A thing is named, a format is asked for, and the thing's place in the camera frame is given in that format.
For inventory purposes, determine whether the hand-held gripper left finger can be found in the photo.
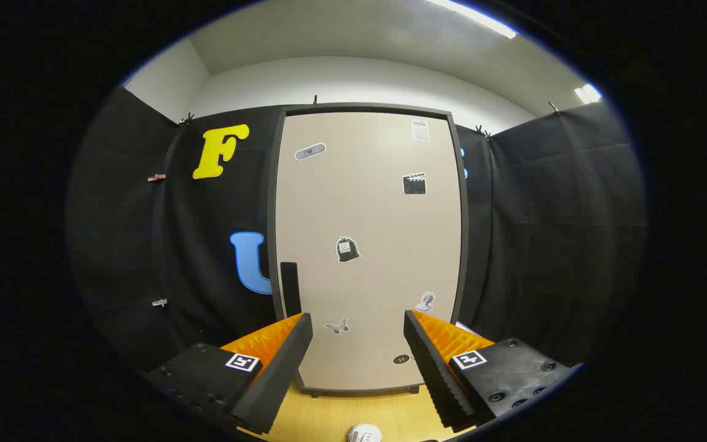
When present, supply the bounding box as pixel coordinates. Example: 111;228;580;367
145;312;314;435

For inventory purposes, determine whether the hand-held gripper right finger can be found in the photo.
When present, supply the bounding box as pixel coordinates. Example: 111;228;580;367
403;309;575;430

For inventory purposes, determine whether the black door handle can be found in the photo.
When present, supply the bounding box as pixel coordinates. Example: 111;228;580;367
280;262;303;318

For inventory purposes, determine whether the white shoe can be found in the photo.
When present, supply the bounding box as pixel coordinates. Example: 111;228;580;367
347;424;383;442

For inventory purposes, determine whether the dark grey shoe cabinet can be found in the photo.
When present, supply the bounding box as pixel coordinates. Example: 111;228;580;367
266;103;471;397

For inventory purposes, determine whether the black backdrop cloth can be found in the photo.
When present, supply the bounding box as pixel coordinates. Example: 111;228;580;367
65;86;646;375

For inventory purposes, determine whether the long ceiling light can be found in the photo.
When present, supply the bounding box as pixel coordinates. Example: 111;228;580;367
427;0;517;39

